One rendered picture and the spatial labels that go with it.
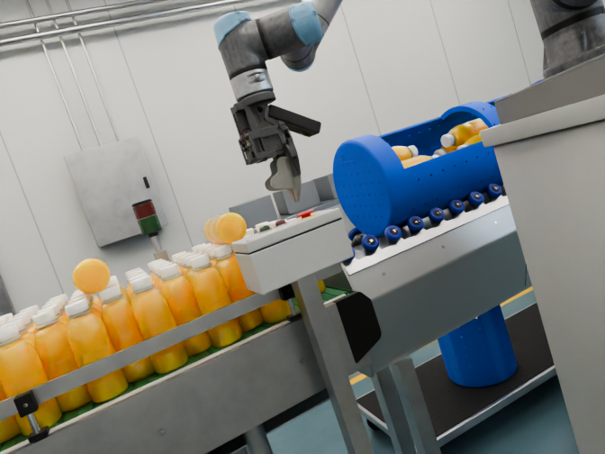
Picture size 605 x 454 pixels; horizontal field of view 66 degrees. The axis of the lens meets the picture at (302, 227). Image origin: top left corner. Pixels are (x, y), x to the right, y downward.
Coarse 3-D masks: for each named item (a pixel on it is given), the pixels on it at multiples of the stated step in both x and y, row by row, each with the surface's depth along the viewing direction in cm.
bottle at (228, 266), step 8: (224, 256) 100; (232, 256) 101; (216, 264) 100; (224, 264) 99; (232, 264) 99; (224, 272) 98; (232, 272) 98; (240, 272) 99; (232, 280) 98; (240, 280) 99; (232, 288) 99; (240, 288) 99; (232, 296) 99; (240, 296) 99; (256, 312) 101; (240, 320) 99; (248, 320) 99; (256, 320) 100; (248, 328) 100
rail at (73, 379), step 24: (336, 264) 103; (216, 312) 92; (240, 312) 94; (168, 336) 89; (192, 336) 90; (96, 360) 84; (120, 360) 85; (48, 384) 81; (72, 384) 82; (0, 408) 78
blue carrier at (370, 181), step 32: (416, 128) 146; (448, 128) 156; (352, 160) 128; (384, 160) 118; (448, 160) 125; (480, 160) 129; (352, 192) 133; (384, 192) 119; (416, 192) 121; (448, 192) 128; (480, 192) 138; (384, 224) 124
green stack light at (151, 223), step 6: (150, 216) 139; (156, 216) 141; (138, 222) 140; (144, 222) 139; (150, 222) 139; (156, 222) 140; (144, 228) 139; (150, 228) 139; (156, 228) 140; (162, 228) 143; (144, 234) 140
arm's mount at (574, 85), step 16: (592, 64) 78; (544, 80) 87; (560, 80) 84; (576, 80) 82; (592, 80) 79; (512, 96) 95; (528, 96) 91; (544, 96) 88; (560, 96) 85; (576, 96) 83; (592, 96) 80; (512, 112) 96; (528, 112) 93
